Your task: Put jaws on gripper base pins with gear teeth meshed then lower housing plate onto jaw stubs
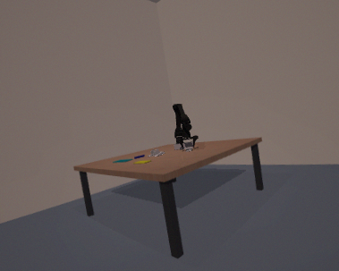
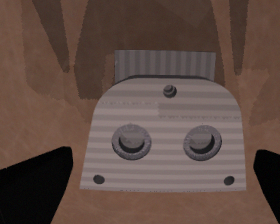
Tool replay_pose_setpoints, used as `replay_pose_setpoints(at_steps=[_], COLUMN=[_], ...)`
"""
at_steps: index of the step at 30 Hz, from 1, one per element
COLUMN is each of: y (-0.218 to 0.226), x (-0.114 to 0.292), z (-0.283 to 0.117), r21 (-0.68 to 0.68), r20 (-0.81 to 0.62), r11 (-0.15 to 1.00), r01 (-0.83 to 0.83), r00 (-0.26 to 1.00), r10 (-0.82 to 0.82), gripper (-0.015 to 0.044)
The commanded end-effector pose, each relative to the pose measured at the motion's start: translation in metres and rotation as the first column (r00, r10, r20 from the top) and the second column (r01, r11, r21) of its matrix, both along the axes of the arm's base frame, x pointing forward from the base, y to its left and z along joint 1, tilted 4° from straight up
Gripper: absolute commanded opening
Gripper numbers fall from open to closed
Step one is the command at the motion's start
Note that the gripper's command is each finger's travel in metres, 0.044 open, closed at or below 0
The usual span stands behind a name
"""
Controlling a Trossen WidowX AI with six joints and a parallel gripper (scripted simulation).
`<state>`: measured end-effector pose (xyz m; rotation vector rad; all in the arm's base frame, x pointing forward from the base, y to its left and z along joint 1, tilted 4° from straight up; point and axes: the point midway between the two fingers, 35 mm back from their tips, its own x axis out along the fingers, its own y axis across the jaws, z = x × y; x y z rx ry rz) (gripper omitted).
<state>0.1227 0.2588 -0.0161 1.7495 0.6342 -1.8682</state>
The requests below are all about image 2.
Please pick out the grey metal plate with two round holes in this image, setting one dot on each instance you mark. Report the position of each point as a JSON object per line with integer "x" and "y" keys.
{"x": 165, "y": 162}

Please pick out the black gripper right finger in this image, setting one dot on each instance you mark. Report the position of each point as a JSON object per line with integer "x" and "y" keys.
{"x": 267, "y": 169}

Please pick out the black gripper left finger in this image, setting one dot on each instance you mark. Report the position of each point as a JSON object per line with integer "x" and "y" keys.
{"x": 31, "y": 190}

